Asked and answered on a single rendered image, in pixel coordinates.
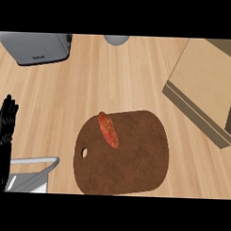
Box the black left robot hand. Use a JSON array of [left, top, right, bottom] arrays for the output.
[[0, 93, 20, 193]]

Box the red tomato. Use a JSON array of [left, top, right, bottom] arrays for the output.
[[96, 111, 122, 151]]

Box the brown wooden cutting board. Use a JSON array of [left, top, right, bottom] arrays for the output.
[[72, 107, 172, 198]]

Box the cardboard box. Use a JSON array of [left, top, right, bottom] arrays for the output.
[[159, 37, 231, 151]]

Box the grey toaster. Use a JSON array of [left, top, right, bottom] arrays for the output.
[[0, 31, 73, 69]]

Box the grey round object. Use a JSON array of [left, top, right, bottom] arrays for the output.
[[103, 35, 130, 47]]

